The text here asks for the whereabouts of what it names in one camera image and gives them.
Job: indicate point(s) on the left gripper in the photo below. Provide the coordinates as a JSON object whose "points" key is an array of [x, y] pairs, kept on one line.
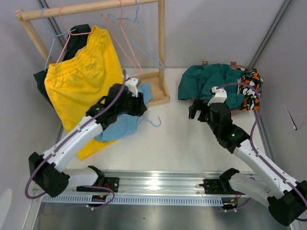
{"points": [[140, 108]]}

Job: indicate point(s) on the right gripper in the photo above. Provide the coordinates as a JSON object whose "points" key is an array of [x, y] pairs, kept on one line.
{"points": [[198, 105]]}

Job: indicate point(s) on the light blue shorts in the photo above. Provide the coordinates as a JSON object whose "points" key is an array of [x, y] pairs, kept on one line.
{"points": [[126, 124]]}

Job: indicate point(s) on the dark green shorts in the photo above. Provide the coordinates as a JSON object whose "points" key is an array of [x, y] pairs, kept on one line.
{"points": [[198, 80]]}

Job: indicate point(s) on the camouflage patterned shorts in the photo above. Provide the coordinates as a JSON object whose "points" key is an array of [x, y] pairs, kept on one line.
{"points": [[252, 78]]}

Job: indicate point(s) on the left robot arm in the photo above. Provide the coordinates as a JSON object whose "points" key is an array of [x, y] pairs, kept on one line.
{"points": [[47, 168]]}

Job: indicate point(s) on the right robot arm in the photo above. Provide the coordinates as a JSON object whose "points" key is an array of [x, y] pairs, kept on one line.
{"points": [[283, 195]]}

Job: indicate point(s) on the yellow shorts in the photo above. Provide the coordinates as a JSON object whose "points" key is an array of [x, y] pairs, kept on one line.
{"points": [[74, 85]]}

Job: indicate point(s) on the black shorts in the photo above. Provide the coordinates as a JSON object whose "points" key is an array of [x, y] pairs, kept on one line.
{"points": [[76, 43]]}

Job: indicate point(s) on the wooden clothes rack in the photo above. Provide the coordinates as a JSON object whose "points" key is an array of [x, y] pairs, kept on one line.
{"points": [[155, 79]]}

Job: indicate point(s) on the pink translucent plastic basin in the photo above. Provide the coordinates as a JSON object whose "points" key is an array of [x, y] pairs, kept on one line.
{"points": [[234, 99]]}

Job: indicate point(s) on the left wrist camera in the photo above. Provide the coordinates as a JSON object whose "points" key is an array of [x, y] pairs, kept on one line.
{"points": [[132, 83]]}

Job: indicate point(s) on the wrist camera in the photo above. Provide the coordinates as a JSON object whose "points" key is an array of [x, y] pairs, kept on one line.
{"points": [[219, 95], [132, 83]]}

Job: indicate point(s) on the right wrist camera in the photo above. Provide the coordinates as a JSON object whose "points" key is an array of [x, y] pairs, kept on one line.
{"points": [[219, 95]]}

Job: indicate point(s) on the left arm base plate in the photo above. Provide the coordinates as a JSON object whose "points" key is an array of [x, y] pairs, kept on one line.
{"points": [[106, 182]]}

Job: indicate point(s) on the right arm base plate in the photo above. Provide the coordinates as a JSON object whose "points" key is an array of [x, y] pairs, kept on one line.
{"points": [[215, 187]]}

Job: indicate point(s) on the slotted cable duct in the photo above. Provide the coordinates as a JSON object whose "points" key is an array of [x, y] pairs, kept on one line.
{"points": [[212, 201]]}

